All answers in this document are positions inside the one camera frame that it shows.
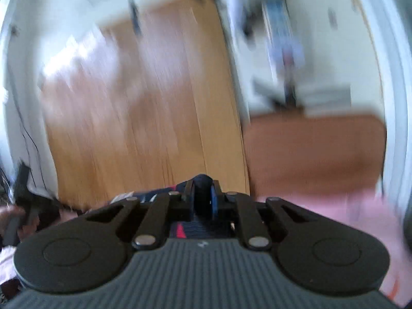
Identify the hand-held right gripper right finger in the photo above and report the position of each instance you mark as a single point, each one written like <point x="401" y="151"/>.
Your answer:
<point x="213" y="201"/>

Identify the blue and white upright object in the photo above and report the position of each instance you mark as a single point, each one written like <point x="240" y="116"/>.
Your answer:
<point x="283" y="38"/>

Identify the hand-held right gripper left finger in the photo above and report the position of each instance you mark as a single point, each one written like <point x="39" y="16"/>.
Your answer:
<point x="189" y="199"/>

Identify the brown wooden panel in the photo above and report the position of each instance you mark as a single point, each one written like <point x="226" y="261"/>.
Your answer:
<point x="315" y="151"/>

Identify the navy cloth with red print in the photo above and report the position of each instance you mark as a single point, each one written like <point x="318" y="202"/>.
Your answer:
<point x="201" y="199"/>

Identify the pink blanket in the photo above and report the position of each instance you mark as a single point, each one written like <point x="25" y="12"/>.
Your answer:
<point x="338" y="209"/>

